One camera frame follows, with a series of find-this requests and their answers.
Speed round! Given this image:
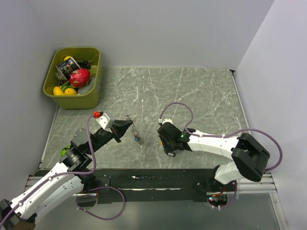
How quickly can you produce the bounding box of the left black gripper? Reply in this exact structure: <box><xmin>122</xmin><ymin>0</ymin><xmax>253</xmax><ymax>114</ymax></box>
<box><xmin>86</xmin><ymin>119</ymin><xmax>132</xmax><ymax>155</ymax></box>

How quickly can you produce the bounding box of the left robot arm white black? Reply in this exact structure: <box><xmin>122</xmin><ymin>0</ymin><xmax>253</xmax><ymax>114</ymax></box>
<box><xmin>0</xmin><ymin>117</ymin><xmax>133</xmax><ymax>230</ymax></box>

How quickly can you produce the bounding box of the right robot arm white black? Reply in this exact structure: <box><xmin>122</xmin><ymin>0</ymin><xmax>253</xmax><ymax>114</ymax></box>
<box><xmin>157</xmin><ymin>120</ymin><xmax>270</xmax><ymax>192</ymax></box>

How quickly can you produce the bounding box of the black tag key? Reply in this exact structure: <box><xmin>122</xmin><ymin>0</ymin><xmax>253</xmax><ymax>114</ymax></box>
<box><xmin>167</xmin><ymin>152</ymin><xmax>176</xmax><ymax>157</ymax></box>

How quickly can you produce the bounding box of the olive green plastic bin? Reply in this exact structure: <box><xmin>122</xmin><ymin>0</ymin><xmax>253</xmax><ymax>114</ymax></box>
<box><xmin>43</xmin><ymin>46</ymin><xmax>103</xmax><ymax>109</ymax></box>

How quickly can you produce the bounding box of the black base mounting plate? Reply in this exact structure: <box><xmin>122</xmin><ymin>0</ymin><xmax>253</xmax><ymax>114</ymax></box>
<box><xmin>80</xmin><ymin>169</ymin><xmax>236</xmax><ymax>204</ymax></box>

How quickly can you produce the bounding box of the yellow mango toy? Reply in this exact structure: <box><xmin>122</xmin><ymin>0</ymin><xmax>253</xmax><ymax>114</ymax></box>
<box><xmin>64</xmin><ymin>88</ymin><xmax>77</xmax><ymax>96</ymax></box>

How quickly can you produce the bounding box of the red dragon fruit toy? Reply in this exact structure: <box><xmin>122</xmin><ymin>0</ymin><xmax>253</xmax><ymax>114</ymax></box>
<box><xmin>70</xmin><ymin>69</ymin><xmax>90</xmax><ymax>88</ymax></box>

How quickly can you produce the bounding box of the yellow lemon toy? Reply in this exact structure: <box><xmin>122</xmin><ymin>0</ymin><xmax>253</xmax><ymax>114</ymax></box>
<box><xmin>53</xmin><ymin>86</ymin><xmax>64</xmax><ymax>96</ymax></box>

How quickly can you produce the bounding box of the black printed paper cup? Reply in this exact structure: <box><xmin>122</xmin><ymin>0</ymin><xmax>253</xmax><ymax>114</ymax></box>
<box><xmin>56</xmin><ymin>58</ymin><xmax>81</xmax><ymax>81</ymax></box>

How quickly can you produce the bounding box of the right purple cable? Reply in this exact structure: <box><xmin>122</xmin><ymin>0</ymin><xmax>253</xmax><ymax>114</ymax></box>
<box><xmin>158</xmin><ymin>102</ymin><xmax>282</xmax><ymax>209</ymax></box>

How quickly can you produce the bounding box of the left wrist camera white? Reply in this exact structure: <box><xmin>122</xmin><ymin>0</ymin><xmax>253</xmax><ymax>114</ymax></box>
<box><xmin>94</xmin><ymin>111</ymin><xmax>113</xmax><ymax>132</ymax></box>

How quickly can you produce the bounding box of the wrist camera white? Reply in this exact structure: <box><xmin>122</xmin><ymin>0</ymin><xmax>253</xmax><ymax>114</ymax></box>
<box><xmin>94</xmin><ymin>111</ymin><xmax>113</xmax><ymax>132</ymax></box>
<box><xmin>158</xmin><ymin>118</ymin><xmax>173</xmax><ymax>125</ymax></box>

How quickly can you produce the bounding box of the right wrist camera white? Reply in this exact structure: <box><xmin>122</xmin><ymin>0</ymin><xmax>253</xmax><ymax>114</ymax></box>
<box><xmin>158</xmin><ymin>118</ymin><xmax>173</xmax><ymax>125</ymax></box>

